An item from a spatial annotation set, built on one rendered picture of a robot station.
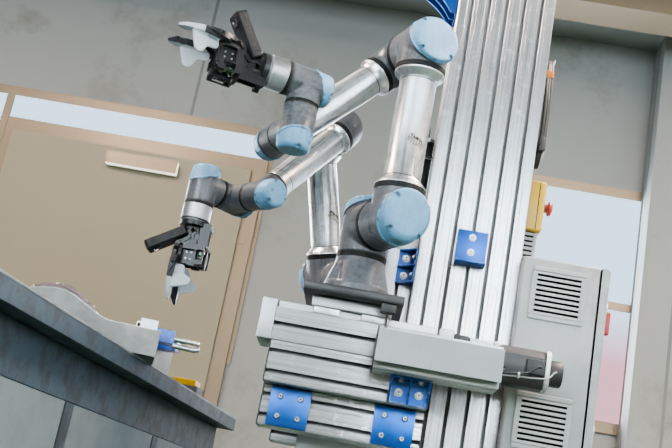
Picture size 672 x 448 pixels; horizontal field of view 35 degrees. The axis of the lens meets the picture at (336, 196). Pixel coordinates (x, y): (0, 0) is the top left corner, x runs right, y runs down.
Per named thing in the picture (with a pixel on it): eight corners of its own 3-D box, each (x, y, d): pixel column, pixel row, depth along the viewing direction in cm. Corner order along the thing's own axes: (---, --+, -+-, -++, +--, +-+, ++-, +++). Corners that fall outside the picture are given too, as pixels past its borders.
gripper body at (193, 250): (200, 267, 264) (210, 221, 267) (166, 261, 265) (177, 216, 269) (206, 274, 271) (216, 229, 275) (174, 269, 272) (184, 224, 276)
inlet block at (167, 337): (195, 358, 227) (201, 333, 229) (197, 355, 223) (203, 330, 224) (135, 345, 226) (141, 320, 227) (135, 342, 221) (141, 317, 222)
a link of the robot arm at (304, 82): (332, 107, 229) (339, 71, 231) (286, 91, 225) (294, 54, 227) (317, 116, 236) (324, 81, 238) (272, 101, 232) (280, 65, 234)
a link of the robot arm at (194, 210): (180, 199, 270) (187, 209, 278) (176, 216, 269) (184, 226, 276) (209, 204, 269) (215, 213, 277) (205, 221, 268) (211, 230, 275)
